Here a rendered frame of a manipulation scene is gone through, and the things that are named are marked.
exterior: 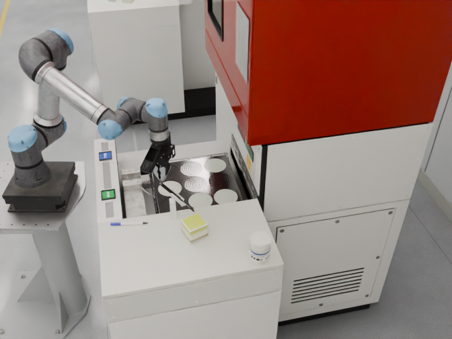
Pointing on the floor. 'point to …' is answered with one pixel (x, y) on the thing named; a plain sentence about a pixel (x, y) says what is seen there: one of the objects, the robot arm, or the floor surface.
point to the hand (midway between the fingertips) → (160, 179)
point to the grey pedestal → (47, 292)
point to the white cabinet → (208, 321)
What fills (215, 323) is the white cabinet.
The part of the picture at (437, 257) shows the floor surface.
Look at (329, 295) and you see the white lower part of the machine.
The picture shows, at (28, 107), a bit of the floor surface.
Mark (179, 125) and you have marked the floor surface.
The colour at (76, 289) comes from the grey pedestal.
